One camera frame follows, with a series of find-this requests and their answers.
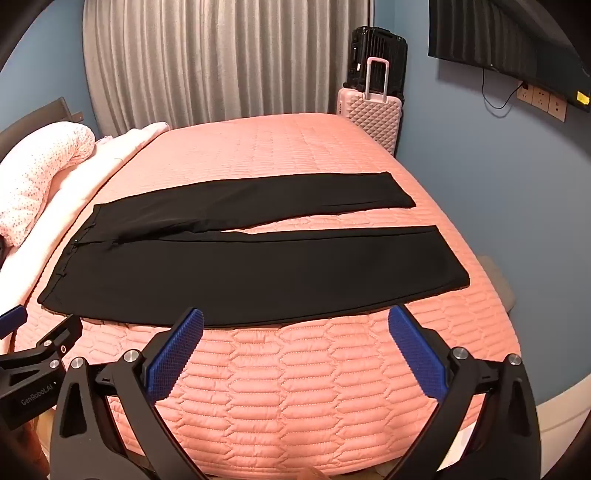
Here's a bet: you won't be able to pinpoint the black power cable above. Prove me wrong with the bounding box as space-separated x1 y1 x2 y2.
481 68 526 110

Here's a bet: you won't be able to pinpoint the wall-mounted television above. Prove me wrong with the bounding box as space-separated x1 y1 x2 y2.
427 0 591 107

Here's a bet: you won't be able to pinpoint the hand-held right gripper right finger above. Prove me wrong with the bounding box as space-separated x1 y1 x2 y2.
383 305 542 480

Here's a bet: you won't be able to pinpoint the pale pink blanket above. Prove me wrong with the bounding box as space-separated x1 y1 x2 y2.
0 122 170 319

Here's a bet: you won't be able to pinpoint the grey bed headboard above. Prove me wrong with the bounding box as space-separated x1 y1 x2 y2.
0 97 83 160

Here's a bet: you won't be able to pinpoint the pink suitcase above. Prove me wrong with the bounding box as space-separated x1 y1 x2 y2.
336 57 402 158

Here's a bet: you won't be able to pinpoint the black pants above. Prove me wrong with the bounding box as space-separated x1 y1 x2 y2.
38 172 471 329

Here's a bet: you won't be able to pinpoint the grey pleated curtain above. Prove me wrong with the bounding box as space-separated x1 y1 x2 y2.
83 0 376 138

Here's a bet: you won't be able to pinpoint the pink quilted bedspread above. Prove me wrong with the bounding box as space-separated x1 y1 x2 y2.
0 111 523 480

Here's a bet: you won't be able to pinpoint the black suitcase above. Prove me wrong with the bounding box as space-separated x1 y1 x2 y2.
344 27 410 106

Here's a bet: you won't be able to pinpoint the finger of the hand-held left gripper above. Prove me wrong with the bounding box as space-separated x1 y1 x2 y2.
0 314 84 372
0 304 27 341

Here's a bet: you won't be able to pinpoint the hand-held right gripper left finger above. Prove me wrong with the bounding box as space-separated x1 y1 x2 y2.
50 307 211 480

